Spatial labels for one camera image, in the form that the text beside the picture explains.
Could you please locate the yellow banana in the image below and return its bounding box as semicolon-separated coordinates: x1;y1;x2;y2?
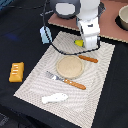
74;40;83;47

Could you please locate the white toy fish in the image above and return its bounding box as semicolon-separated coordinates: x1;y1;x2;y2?
42;93;68;104

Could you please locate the light blue cup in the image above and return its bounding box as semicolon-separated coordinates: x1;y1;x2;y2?
40;27;52;44

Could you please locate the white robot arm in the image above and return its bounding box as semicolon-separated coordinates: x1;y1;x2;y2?
50;0;100;50

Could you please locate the round beige plate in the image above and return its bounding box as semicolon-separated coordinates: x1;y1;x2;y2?
56;56;84;79

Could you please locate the beige woven placemat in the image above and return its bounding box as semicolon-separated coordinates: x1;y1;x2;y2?
12;30;116;128

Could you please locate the pink stove board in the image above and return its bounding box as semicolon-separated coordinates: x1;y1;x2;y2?
48;1;128;43

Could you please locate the beige bowl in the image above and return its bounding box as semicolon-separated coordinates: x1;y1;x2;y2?
119;5;128;30

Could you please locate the fork with wooden handle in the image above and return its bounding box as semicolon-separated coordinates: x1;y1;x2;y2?
46;71;86;90

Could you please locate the knife with wooden handle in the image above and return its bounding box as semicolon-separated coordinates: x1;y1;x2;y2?
78;55;98;63

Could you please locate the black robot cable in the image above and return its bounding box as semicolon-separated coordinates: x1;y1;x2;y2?
41;0;101;56

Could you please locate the grey saucepan with handle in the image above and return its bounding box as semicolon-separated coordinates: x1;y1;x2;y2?
39;1;79;20

